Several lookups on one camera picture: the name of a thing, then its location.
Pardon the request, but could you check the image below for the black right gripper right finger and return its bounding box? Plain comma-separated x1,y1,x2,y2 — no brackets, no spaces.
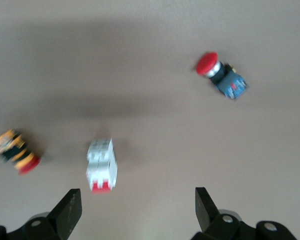
191,186,298,240

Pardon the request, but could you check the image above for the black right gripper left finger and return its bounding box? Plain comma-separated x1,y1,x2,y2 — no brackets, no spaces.
0,188,83,240

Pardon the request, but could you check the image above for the white red circuit breaker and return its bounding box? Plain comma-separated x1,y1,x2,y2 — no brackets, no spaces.
85,136,119,196

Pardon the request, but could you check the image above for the red mushroom push button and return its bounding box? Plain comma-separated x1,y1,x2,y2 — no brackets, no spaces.
195,51,250,101

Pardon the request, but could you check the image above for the orange black emergency stop switch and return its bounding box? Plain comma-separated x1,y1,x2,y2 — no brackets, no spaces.
0,127,42,176

